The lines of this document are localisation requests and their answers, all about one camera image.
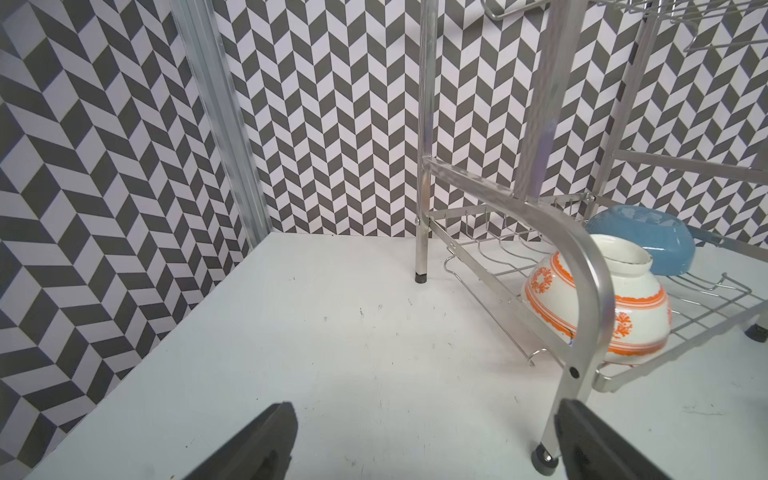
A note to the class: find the blue ceramic bowl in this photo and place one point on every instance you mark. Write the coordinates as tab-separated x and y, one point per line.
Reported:
665	237

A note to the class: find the silver wire dish rack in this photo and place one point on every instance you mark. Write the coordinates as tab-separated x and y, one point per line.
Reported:
596	302

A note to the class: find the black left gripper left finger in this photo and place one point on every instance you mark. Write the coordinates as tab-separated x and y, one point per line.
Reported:
260	450

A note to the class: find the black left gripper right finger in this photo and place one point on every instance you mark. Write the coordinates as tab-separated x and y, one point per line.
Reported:
591	449

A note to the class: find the left aluminium corner post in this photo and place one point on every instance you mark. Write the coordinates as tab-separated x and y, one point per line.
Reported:
205	50

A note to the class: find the white orange patterned bowl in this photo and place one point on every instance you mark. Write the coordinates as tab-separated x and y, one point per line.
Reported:
643	317

